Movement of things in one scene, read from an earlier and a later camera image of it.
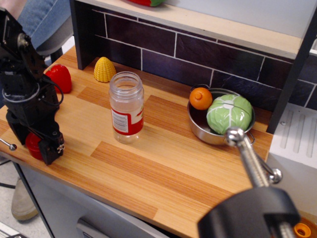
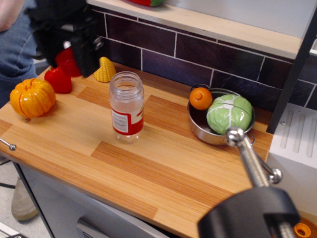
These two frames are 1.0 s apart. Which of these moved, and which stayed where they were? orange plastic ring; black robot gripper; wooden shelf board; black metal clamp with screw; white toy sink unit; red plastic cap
Moved: red plastic cap; black robot gripper
Stayed: white toy sink unit; black metal clamp with screw; orange plastic ring; wooden shelf board
